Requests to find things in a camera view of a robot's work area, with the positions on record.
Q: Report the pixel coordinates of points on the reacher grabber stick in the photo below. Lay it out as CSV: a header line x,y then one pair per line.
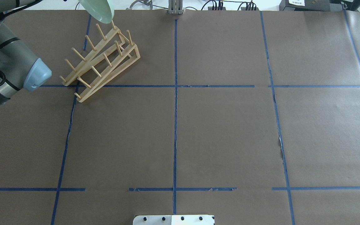
x,y
148,3

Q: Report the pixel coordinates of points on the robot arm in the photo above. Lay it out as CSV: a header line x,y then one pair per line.
x,y
20,68

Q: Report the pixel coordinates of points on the black computer box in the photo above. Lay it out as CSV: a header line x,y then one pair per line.
x,y
310,5

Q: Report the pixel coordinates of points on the wooden dish rack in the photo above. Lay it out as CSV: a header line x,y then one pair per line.
x,y
114,53

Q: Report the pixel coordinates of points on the light green plate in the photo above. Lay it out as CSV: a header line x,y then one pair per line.
x,y
101,10

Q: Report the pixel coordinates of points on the aluminium frame post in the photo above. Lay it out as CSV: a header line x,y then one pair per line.
x,y
175,7

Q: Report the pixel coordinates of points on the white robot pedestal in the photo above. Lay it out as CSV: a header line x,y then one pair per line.
x,y
174,220

